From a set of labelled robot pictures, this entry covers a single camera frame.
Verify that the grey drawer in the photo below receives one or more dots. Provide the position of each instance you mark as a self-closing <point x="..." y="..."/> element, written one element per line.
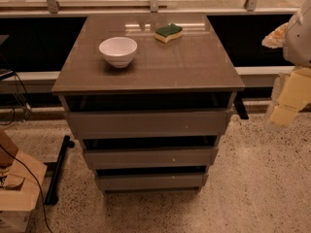
<point x="149" y="158"/>
<point x="147" y="182"/>
<point x="87" y="126"/>

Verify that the grey bottom drawer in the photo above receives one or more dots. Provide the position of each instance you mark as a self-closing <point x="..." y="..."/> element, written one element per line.
<point x="147" y="182"/>

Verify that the black metal stand leg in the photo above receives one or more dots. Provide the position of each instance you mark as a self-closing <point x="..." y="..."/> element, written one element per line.
<point x="56" y="168"/>

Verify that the black bar behind cabinet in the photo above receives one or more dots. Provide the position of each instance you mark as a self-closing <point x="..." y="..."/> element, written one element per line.
<point x="240" y="107"/>

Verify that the cardboard box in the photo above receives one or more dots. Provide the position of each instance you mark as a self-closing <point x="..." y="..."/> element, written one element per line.
<point x="21" y="177"/>

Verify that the white ceramic bowl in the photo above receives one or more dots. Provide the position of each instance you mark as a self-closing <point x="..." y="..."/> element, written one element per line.
<point x="118" y="51"/>

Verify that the grey drawer cabinet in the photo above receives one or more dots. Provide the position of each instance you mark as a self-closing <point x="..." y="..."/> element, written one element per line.
<point x="190" y="74"/>

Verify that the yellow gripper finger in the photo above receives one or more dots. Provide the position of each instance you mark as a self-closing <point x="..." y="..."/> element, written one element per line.
<point x="290" y="94"/>

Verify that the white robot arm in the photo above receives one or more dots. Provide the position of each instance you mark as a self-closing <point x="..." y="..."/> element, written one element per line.
<point x="297" y="45"/>

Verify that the grey top drawer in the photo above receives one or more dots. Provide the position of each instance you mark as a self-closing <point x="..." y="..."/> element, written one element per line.
<point x="87" y="126"/>

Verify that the green yellow sponge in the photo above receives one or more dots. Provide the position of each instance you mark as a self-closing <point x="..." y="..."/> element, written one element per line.
<point x="168" y="33"/>

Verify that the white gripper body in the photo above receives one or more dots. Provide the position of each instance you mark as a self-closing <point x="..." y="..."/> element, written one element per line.
<point x="298" y="43"/>

